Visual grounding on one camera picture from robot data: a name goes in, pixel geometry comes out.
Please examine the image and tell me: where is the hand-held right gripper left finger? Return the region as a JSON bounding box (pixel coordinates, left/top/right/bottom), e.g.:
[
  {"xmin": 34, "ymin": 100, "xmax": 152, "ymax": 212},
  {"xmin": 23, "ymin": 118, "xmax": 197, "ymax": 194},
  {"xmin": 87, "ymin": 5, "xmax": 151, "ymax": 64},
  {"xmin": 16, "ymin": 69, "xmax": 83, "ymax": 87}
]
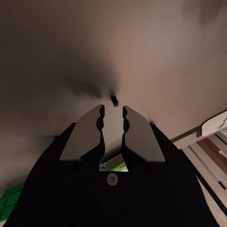
[{"xmin": 59, "ymin": 104, "xmax": 105, "ymax": 171}]

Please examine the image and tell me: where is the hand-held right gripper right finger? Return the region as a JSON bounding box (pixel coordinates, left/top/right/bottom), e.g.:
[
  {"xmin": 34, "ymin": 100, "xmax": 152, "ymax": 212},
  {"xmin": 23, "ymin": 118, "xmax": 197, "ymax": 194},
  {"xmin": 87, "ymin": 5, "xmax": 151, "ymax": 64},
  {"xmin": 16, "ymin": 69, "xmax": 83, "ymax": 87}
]
[{"xmin": 121, "ymin": 105, "xmax": 166, "ymax": 171}]

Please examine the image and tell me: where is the wooden edged desk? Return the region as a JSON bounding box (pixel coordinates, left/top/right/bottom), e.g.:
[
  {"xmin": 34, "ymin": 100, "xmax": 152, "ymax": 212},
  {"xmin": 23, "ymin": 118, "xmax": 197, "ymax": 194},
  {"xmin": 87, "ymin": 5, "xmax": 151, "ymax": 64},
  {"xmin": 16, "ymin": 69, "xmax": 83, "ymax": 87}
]
[{"xmin": 197, "ymin": 137, "xmax": 227, "ymax": 175}]

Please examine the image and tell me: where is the white book stand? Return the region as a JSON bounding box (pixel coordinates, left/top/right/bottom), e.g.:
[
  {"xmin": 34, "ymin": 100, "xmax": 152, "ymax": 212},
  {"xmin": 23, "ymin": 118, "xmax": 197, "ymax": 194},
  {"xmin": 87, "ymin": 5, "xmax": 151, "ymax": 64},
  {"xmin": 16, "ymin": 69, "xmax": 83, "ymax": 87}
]
[{"xmin": 201, "ymin": 110, "xmax": 227, "ymax": 137}]

